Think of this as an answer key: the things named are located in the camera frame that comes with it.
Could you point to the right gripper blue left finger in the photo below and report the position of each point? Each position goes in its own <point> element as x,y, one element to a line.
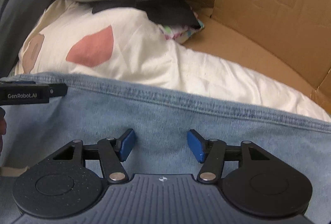
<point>124,144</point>

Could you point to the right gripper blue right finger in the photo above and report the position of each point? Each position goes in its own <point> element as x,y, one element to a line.
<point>197,145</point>

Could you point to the blue-grey denim pants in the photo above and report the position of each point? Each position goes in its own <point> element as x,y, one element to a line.
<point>96,108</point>

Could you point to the person's left hand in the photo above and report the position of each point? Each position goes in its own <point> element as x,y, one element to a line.
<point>3,127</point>

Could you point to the cream bear-print quilt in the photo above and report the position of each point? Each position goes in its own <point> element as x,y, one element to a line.
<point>123,44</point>

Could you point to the colourful patterned cloth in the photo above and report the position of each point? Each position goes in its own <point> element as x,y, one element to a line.
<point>180,34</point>

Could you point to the black cloth under neck pillow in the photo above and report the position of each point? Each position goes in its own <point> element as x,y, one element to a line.
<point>164,12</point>

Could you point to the brown cardboard sheet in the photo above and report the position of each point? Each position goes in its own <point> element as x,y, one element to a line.
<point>287,40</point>

